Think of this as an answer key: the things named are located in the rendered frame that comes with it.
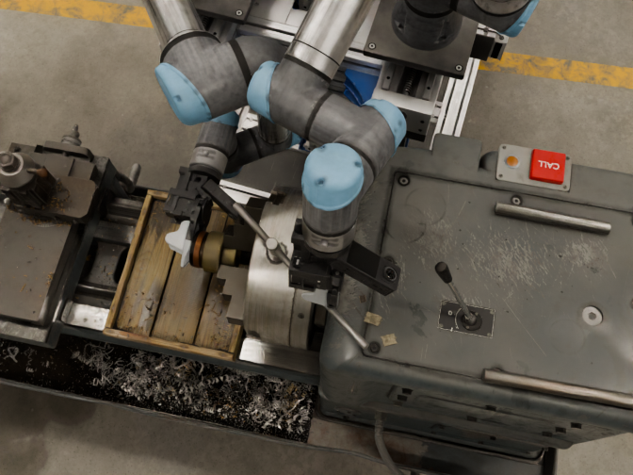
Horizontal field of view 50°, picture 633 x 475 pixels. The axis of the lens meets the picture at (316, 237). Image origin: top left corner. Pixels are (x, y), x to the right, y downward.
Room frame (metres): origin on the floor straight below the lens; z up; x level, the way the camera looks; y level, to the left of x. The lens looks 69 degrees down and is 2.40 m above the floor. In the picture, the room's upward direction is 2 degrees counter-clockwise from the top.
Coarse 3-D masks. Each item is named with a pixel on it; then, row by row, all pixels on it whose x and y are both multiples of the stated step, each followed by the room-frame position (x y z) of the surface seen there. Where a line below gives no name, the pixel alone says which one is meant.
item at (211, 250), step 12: (192, 240) 0.49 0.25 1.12; (204, 240) 0.49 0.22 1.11; (216, 240) 0.49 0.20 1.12; (192, 252) 0.47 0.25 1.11; (204, 252) 0.47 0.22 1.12; (216, 252) 0.46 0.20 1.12; (228, 252) 0.47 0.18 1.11; (240, 252) 0.48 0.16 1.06; (192, 264) 0.45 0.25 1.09; (204, 264) 0.45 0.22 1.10; (216, 264) 0.44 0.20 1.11; (228, 264) 0.45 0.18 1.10
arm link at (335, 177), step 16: (336, 144) 0.42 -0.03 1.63; (320, 160) 0.39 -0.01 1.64; (336, 160) 0.39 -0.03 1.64; (352, 160) 0.39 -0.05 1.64; (304, 176) 0.38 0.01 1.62; (320, 176) 0.37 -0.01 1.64; (336, 176) 0.37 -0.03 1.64; (352, 176) 0.37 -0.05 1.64; (368, 176) 0.39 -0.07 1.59; (304, 192) 0.36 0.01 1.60; (320, 192) 0.35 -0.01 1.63; (336, 192) 0.35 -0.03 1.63; (352, 192) 0.35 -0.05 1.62; (304, 208) 0.36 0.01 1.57; (320, 208) 0.34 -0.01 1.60; (336, 208) 0.34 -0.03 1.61; (352, 208) 0.35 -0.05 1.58; (320, 224) 0.34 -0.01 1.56; (336, 224) 0.33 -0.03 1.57; (352, 224) 0.34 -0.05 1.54
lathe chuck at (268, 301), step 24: (288, 192) 0.55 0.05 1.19; (264, 216) 0.49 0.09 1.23; (288, 216) 0.49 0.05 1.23; (288, 240) 0.44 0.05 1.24; (264, 264) 0.40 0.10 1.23; (264, 288) 0.36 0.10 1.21; (288, 288) 0.35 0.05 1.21; (264, 312) 0.32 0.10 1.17; (288, 312) 0.32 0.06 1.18; (264, 336) 0.29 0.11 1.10; (288, 336) 0.29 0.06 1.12
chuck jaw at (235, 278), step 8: (224, 272) 0.43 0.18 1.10; (232, 272) 0.43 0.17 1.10; (240, 272) 0.42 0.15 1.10; (224, 280) 0.41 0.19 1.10; (232, 280) 0.41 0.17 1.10; (240, 280) 0.41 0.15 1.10; (224, 288) 0.39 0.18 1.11; (232, 288) 0.39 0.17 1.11; (240, 288) 0.39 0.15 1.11; (224, 296) 0.38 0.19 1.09; (232, 296) 0.38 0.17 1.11; (240, 296) 0.38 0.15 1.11; (232, 304) 0.36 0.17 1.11; (240, 304) 0.36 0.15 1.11; (232, 312) 0.34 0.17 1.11; (240, 312) 0.34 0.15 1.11; (232, 320) 0.33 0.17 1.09; (240, 320) 0.33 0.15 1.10
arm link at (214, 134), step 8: (232, 112) 0.79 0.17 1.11; (216, 120) 0.76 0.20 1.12; (224, 120) 0.77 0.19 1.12; (232, 120) 0.77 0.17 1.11; (208, 128) 0.75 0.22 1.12; (216, 128) 0.74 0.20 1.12; (224, 128) 0.75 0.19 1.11; (232, 128) 0.75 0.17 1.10; (200, 136) 0.73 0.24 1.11; (208, 136) 0.73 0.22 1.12; (216, 136) 0.73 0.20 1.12; (224, 136) 0.73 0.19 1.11; (232, 136) 0.74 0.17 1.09; (200, 144) 0.71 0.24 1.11; (208, 144) 0.71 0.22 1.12; (216, 144) 0.71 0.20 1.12; (224, 144) 0.71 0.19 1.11; (232, 144) 0.73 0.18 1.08; (224, 152) 0.70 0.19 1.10; (232, 152) 0.73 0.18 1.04
